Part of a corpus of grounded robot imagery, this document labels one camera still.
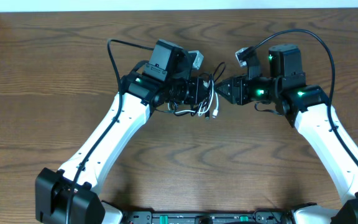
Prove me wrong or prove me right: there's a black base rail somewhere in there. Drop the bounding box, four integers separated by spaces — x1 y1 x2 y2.
120 209 293 224

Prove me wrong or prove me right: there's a white USB cable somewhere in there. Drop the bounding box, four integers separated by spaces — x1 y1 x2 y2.
167 80 220 119

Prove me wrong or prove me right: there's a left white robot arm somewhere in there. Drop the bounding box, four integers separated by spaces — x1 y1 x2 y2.
35 39 213 223

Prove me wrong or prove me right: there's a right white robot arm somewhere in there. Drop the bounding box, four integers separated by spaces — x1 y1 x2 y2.
215 44 358 223

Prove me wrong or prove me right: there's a black USB cable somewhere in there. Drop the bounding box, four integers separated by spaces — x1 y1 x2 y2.
166 61 227 121

